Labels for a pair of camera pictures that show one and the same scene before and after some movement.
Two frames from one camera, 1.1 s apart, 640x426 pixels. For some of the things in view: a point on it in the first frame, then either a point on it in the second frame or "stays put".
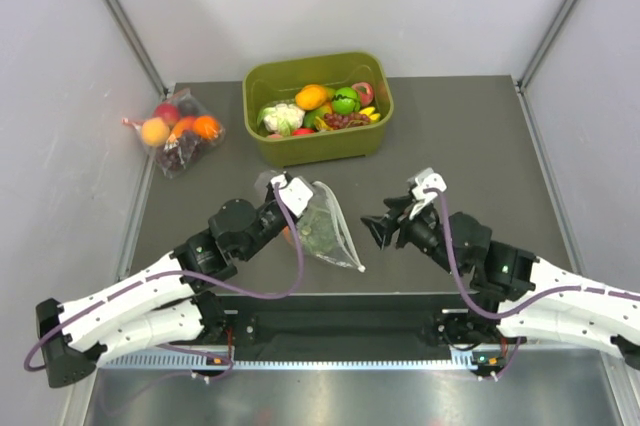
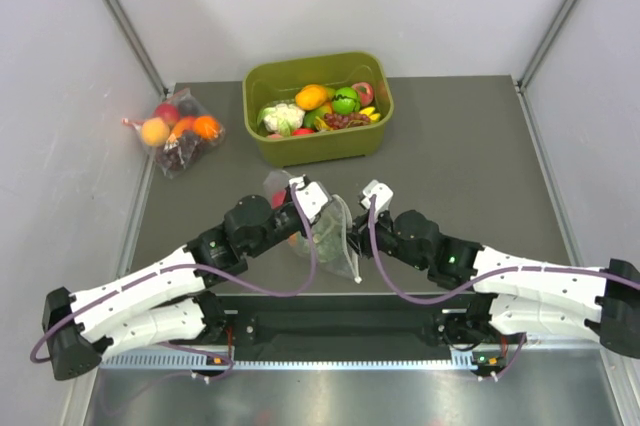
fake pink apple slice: (365, 92) stays put
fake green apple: (345, 101) stays put
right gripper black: (381, 227) -> (360, 235)
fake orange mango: (311, 97) stays put
